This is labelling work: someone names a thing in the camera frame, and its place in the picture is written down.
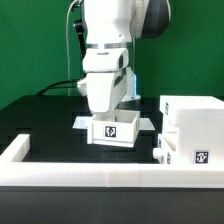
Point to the white drawer cabinet box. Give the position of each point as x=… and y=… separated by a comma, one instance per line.
x=198, y=122

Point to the white U-shaped fence frame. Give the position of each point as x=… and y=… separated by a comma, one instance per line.
x=15, y=171

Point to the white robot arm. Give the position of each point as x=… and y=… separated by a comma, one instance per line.
x=111, y=26

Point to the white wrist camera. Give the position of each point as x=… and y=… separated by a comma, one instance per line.
x=82, y=87

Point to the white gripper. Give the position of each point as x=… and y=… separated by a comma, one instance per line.
x=104, y=92

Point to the white marker tag sheet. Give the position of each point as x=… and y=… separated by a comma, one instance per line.
x=81, y=123

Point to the white drawer with knob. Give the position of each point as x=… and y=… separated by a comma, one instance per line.
x=165, y=151

